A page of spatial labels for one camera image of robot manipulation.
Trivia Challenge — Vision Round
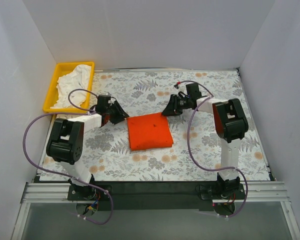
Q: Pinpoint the orange t shirt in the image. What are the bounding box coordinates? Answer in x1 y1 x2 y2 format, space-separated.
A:
127 112 174 151

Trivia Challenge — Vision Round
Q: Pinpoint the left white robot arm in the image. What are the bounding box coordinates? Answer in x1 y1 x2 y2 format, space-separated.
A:
46 95 129 200

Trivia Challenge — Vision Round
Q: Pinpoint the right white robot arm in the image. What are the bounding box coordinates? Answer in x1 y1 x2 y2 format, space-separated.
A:
161 80 249 199

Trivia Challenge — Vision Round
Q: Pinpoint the white t shirt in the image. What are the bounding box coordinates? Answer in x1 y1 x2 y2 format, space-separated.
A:
49 64 92 110

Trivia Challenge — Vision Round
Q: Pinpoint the floral table mat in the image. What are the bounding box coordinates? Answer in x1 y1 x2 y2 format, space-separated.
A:
39 70 270 182

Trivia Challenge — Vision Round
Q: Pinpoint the yellow plastic bin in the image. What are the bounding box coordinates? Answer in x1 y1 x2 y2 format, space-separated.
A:
43 61 95 113

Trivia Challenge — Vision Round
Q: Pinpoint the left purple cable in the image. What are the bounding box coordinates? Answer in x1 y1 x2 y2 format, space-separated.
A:
23 89 115 225

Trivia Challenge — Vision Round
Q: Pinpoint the purple cable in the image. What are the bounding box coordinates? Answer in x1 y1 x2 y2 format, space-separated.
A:
174 80 249 219
23 89 115 225

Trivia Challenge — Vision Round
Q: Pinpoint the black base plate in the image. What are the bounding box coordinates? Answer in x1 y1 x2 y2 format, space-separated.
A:
67 181 245 211

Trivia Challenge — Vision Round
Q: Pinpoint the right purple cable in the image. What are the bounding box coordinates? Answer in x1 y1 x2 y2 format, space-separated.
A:
174 80 249 219

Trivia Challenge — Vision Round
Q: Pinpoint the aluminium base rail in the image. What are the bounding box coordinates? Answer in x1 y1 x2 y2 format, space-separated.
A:
21 181 290 203

